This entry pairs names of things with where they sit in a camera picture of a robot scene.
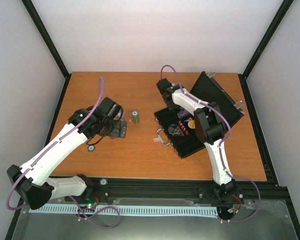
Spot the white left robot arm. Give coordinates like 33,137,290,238
7,97,127,210

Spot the white dealer button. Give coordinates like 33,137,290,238
188,120,195,129

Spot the black poker set case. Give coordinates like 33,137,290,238
154,71,245,159

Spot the black aluminium frame rail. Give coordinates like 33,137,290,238
73,178,291,206

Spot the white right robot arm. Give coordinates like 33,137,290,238
156,78,235,192

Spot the white perforated cable strip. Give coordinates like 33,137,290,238
29,203,218,218

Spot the green 20 chip stack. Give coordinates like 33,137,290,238
131,110,140,124

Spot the triangular all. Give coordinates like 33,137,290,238
168,124,190,137

